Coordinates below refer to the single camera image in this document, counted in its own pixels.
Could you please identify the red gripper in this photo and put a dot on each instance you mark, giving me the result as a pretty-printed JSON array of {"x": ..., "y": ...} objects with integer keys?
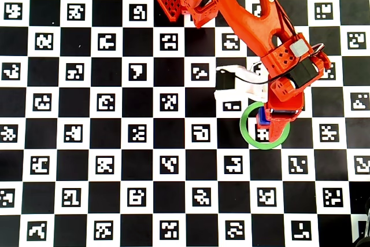
[{"x": 284, "y": 113}]

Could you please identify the blue cube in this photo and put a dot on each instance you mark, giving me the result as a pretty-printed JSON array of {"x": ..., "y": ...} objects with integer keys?
[{"x": 263, "y": 117}]

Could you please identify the grey tape patch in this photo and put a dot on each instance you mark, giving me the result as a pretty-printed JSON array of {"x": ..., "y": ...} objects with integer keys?
[{"x": 299, "y": 47}]

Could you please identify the black white marker board mat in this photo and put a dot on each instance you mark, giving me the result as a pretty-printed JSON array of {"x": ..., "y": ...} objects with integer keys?
[{"x": 115, "y": 108}]

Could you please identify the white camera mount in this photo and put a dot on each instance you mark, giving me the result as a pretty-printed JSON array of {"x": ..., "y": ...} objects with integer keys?
[{"x": 248, "y": 89}]

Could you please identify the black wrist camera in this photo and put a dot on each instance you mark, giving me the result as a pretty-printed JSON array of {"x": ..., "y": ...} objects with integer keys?
[{"x": 225, "y": 80}]

